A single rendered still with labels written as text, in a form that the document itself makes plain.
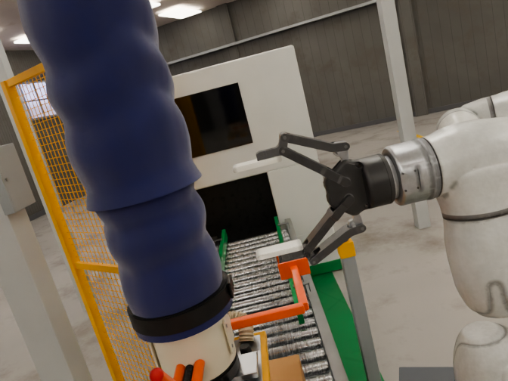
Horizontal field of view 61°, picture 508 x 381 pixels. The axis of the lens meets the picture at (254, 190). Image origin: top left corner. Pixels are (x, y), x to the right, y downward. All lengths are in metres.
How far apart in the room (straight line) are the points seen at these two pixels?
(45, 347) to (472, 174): 2.16
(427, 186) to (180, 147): 0.46
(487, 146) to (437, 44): 11.08
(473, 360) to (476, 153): 0.68
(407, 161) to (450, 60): 11.14
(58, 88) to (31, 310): 1.68
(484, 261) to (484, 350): 0.56
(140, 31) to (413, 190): 0.54
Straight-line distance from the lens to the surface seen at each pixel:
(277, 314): 1.04
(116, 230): 0.87
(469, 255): 0.68
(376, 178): 0.62
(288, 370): 1.36
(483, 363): 1.22
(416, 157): 0.63
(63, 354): 2.45
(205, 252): 0.90
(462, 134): 0.66
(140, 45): 0.82
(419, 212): 4.55
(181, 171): 0.84
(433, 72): 11.73
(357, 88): 11.77
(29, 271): 2.31
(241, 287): 2.84
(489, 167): 0.65
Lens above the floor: 1.75
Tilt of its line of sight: 13 degrees down
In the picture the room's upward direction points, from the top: 15 degrees counter-clockwise
